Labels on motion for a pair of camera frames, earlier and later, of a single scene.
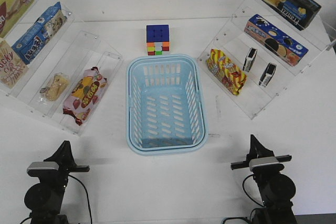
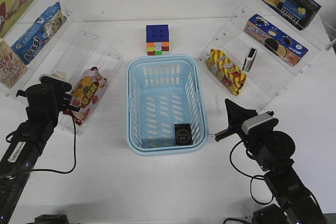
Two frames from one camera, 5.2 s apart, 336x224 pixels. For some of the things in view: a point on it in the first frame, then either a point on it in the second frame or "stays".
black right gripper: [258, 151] -> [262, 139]
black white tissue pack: [250, 59] stays
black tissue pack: [268, 74] -> [183, 134]
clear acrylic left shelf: [48, 67] stays
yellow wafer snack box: [16, 0] stays
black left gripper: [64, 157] -> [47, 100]
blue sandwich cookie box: [274, 40] stays
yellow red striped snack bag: [227, 72] stays
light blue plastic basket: [166, 112] stays
